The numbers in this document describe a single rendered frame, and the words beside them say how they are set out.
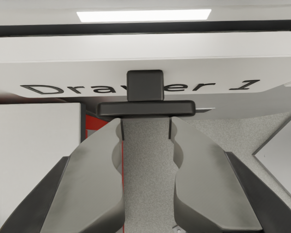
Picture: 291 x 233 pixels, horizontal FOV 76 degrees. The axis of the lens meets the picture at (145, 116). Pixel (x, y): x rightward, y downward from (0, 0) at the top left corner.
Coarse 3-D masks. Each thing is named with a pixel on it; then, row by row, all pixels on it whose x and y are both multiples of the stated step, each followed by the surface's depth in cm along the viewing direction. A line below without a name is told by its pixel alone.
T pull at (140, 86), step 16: (128, 80) 14; (144, 80) 14; (160, 80) 14; (128, 96) 14; (144, 96) 14; (160, 96) 14; (96, 112) 14; (112, 112) 13; (128, 112) 13; (144, 112) 13; (160, 112) 13; (176, 112) 13; (192, 112) 14
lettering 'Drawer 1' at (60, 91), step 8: (248, 80) 18; (256, 80) 18; (32, 88) 18; (56, 88) 19; (72, 88) 19; (112, 88) 19; (168, 88) 20; (176, 88) 20; (240, 88) 20; (248, 88) 21
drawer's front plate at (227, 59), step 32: (256, 32) 12; (288, 32) 12; (0, 64) 12; (32, 64) 13; (64, 64) 13; (96, 64) 13; (128, 64) 13; (160, 64) 13; (192, 64) 13; (224, 64) 13; (256, 64) 14; (288, 64) 14; (32, 96) 22; (64, 96) 23
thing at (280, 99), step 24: (0, 96) 32; (96, 96) 34; (120, 96) 35; (168, 96) 36; (192, 96) 37; (216, 96) 37; (240, 96) 38; (264, 96) 38; (288, 96) 39; (144, 120) 93
